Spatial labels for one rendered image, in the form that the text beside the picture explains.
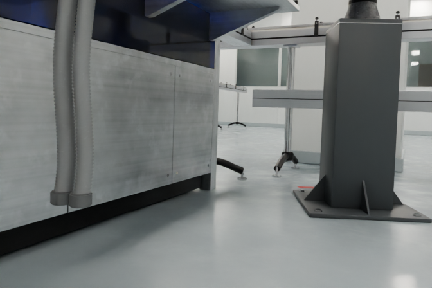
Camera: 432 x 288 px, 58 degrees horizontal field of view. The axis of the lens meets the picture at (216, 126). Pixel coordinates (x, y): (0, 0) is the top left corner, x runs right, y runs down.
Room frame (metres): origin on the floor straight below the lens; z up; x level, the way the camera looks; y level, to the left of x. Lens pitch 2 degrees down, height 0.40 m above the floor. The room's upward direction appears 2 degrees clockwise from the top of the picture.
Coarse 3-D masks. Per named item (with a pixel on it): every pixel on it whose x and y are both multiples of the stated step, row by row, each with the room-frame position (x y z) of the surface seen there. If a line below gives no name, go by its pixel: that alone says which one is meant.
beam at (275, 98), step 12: (264, 96) 2.63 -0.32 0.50; (276, 96) 2.59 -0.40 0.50; (288, 96) 2.56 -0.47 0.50; (300, 96) 2.52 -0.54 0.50; (312, 96) 2.49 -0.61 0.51; (408, 96) 2.25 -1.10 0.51; (420, 96) 2.22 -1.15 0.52; (300, 108) 2.52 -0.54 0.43; (312, 108) 2.49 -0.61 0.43; (408, 108) 2.24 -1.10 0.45; (420, 108) 2.22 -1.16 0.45
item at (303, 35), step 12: (396, 12) 2.25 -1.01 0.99; (300, 24) 2.53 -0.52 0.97; (312, 24) 2.50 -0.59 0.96; (324, 24) 2.47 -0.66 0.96; (408, 24) 2.23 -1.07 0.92; (420, 24) 2.21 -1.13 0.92; (252, 36) 2.65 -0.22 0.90; (264, 36) 2.62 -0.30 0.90; (276, 36) 2.58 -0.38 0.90; (288, 36) 2.54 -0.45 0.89; (300, 36) 2.51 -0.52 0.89; (312, 36) 2.47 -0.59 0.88; (324, 36) 2.44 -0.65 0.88; (408, 36) 2.23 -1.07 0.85; (420, 36) 2.21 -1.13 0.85; (228, 48) 2.81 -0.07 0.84; (240, 48) 2.79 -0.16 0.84; (252, 48) 2.77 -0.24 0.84
